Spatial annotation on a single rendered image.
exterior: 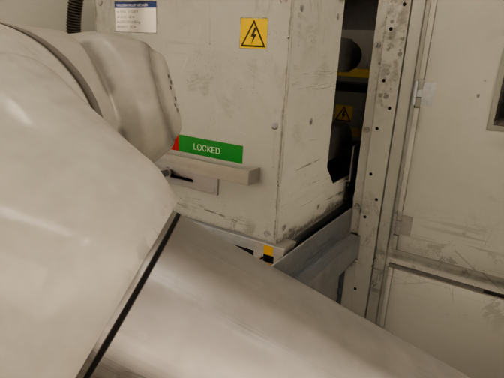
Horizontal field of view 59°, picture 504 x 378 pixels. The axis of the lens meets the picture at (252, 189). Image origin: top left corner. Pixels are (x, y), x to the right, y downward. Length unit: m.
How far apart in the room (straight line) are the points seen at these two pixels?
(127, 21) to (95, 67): 0.73
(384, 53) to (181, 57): 0.45
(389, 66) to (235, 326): 0.95
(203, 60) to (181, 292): 0.75
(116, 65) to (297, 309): 0.19
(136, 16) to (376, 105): 0.56
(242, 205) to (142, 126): 0.60
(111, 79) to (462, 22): 0.83
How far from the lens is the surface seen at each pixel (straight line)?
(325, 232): 1.00
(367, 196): 1.12
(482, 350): 1.18
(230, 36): 0.85
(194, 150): 0.92
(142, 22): 0.99
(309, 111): 0.88
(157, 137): 0.30
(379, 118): 1.08
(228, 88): 0.85
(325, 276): 0.97
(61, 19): 1.30
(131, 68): 0.29
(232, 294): 0.17
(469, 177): 1.04
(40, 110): 0.17
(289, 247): 0.85
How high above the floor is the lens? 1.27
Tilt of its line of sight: 17 degrees down
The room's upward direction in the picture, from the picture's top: 3 degrees clockwise
